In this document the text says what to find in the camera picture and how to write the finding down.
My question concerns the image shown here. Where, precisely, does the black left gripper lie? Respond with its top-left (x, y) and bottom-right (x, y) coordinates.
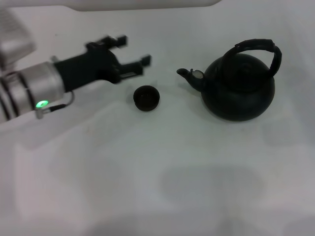
top-left (53, 35), bottom-right (153, 93)

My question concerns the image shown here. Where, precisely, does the small black teacup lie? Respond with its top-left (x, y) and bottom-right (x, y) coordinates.
top-left (133, 85), bottom-right (161, 113)

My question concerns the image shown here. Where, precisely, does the black round teapot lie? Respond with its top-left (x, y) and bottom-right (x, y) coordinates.
top-left (176, 38), bottom-right (282, 122)

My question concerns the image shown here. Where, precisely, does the black wrist cable with plug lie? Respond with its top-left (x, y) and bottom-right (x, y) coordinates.
top-left (35, 91), bottom-right (75, 120)

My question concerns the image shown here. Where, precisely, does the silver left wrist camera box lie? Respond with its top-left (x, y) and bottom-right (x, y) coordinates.
top-left (0, 6), bottom-right (37, 70)

